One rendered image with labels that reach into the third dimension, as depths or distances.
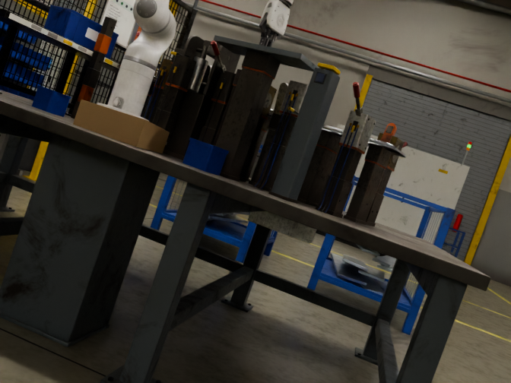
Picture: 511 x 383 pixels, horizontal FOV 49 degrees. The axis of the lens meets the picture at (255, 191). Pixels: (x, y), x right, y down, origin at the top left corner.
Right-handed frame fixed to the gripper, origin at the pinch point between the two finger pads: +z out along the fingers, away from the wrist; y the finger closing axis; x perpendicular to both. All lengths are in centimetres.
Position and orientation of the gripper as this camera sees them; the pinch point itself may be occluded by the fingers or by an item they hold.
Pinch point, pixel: (265, 45)
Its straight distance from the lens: 205.0
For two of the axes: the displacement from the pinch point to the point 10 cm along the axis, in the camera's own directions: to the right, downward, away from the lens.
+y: 5.5, 1.6, 8.2
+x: -7.7, -3.0, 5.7
